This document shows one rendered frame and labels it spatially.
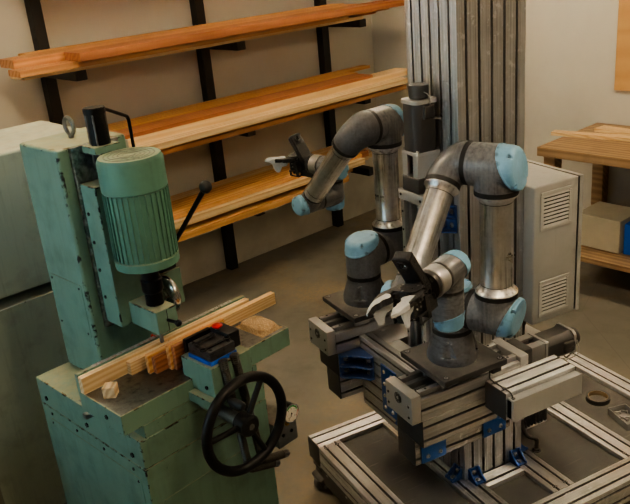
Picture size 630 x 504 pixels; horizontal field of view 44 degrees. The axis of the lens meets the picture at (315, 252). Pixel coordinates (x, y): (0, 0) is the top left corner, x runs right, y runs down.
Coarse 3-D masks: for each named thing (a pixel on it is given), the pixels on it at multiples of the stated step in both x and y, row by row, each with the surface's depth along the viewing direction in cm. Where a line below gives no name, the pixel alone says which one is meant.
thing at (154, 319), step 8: (144, 296) 227; (136, 304) 222; (144, 304) 221; (168, 304) 220; (136, 312) 223; (144, 312) 219; (152, 312) 216; (160, 312) 216; (168, 312) 218; (176, 312) 220; (136, 320) 224; (144, 320) 221; (152, 320) 218; (160, 320) 217; (152, 328) 219; (160, 328) 217; (168, 328) 219
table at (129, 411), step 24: (240, 336) 235; (288, 336) 239; (120, 384) 214; (144, 384) 213; (168, 384) 212; (192, 384) 214; (96, 408) 208; (120, 408) 203; (144, 408) 204; (168, 408) 210; (120, 432) 202
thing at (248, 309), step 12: (252, 300) 249; (264, 300) 250; (228, 312) 242; (240, 312) 244; (252, 312) 247; (204, 324) 236; (228, 324) 241; (156, 348) 224; (132, 360) 218; (144, 360) 220; (132, 372) 218
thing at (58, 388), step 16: (64, 368) 247; (48, 384) 238; (64, 384) 237; (48, 400) 242; (64, 400) 233; (80, 400) 228; (80, 416) 228; (192, 416) 217; (96, 432) 223; (112, 432) 215; (160, 432) 210; (176, 432) 214; (192, 432) 218; (128, 448) 211; (144, 448) 207; (160, 448) 211; (176, 448) 215; (144, 464) 208
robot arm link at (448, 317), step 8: (448, 296) 187; (456, 296) 187; (440, 304) 189; (448, 304) 188; (456, 304) 188; (432, 312) 191; (440, 312) 190; (448, 312) 189; (456, 312) 189; (464, 312) 191; (440, 320) 190; (448, 320) 189; (456, 320) 190; (440, 328) 191; (448, 328) 190; (456, 328) 190
